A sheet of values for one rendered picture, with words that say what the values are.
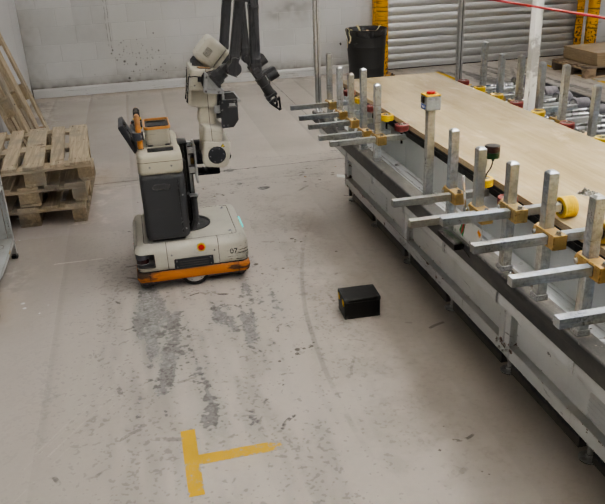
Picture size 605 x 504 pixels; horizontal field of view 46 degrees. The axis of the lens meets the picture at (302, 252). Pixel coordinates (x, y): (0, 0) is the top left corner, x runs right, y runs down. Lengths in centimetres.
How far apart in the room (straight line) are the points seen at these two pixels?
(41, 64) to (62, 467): 778
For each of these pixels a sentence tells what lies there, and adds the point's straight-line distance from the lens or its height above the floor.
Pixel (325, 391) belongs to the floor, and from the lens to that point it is 332.
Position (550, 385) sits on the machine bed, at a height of 17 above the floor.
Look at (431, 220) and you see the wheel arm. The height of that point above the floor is 85.
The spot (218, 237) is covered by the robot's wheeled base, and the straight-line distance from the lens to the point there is 427.
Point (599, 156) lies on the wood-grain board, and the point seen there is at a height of 90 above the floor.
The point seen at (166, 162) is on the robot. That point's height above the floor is 76.
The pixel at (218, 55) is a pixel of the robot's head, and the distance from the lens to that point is 418.
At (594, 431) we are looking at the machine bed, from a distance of 296.
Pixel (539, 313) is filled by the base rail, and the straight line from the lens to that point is 258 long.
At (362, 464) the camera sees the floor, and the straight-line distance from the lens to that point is 293.
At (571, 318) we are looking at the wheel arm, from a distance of 200.
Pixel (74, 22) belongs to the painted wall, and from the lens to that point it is 1024.
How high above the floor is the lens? 191
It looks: 24 degrees down
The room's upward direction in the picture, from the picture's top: 2 degrees counter-clockwise
